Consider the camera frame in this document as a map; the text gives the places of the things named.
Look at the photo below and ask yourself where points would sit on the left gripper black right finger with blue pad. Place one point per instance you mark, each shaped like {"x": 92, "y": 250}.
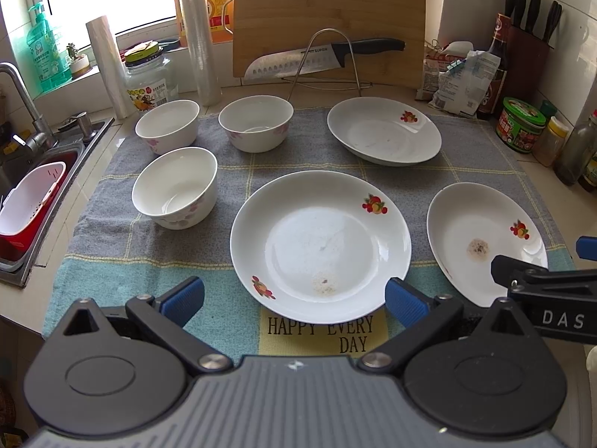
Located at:
{"x": 478, "y": 372}

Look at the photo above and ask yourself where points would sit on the green lid sauce jar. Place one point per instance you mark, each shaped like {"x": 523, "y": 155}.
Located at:
{"x": 519, "y": 125}

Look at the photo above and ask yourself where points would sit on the chrome faucet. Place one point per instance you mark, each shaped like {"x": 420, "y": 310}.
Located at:
{"x": 43, "y": 138}

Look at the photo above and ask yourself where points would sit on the red basin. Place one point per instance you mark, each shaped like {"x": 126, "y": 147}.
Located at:
{"x": 9, "y": 252}

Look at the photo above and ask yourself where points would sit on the wire board rack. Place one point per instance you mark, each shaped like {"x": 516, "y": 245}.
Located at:
{"x": 323, "y": 57}

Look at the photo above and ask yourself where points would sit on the white colander basket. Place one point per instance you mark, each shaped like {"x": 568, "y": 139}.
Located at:
{"x": 29, "y": 200}

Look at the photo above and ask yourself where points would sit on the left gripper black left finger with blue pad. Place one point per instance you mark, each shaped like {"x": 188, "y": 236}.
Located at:
{"x": 108, "y": 371}

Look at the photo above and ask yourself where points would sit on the dark soy sauce bottle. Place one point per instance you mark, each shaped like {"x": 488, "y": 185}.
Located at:
{"x": 497, "y": 48}

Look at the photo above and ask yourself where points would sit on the white bowl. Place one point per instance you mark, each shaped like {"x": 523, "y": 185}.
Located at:
{"x": 170, "y": 126}
{"x": 178, "y": 189}
{"x": 256, "y": 124}

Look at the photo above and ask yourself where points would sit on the green dish soap bottle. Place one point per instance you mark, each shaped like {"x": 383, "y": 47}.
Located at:
{"x": 49, "y": 56}

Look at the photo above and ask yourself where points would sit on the kitchen knife black handle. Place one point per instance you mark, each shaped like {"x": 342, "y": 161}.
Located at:
{"x": 284, "y": 64}

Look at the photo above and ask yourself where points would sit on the small potted plant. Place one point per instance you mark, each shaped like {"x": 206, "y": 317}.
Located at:
{"x": 79, "y": 63}

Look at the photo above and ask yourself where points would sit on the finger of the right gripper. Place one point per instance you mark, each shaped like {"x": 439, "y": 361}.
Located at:
{"x": 517, "y": 270}
{"x": 586, "y": 248}

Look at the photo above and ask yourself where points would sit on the yellow lid spice jar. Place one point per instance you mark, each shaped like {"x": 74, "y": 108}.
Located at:
{"x": 550, "y": 142}

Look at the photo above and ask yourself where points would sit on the large white plate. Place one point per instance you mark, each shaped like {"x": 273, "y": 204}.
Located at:
{"x": 319, "y": 246}

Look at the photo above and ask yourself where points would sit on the white seasoning bag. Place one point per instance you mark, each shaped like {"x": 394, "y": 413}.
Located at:
{"x": 464, "y": 84}

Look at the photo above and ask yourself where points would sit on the bamboo cutting board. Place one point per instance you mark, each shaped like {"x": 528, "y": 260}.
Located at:
{"x": 263, "y": 27}

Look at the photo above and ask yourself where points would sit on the orange white snack bag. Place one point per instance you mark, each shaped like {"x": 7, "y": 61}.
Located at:
{"x": 436, "y": 61}

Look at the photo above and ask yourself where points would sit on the orange cooking wine bottle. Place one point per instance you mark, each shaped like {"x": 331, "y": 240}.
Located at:
{"x": 219, "y": 4}

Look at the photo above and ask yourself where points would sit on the glass jar green lid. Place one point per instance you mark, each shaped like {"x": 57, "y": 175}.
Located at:
{"x": 150, "y": 78}

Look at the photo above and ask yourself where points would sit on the dark red knife block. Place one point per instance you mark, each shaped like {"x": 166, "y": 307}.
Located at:
{"x": 527, "y": 53}

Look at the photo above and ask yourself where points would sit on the tall cling film roll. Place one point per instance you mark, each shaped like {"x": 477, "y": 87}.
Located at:
{"x": 200, "y": 47}

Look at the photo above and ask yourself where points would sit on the clear oil bottle red cap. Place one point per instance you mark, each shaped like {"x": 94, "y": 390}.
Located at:
{"x": 577, "y": 152}

